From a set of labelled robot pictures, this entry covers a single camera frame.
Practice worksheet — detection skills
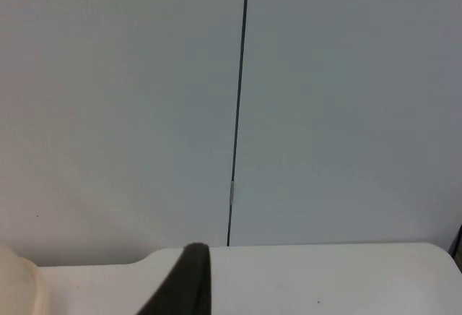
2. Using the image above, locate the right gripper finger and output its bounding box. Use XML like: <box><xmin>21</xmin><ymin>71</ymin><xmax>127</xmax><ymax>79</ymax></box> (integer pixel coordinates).
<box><xmin>135</xmin><ymin>243</ymin><xmax>212</xmax><ymax>315</ymax></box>

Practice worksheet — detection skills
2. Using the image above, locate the cream box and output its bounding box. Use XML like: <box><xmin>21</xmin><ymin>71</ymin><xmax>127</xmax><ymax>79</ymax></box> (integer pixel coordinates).
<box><xmin>0</xmin><ymin>241</ymin><xmax>50</xmax><ymax>315</ymax></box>

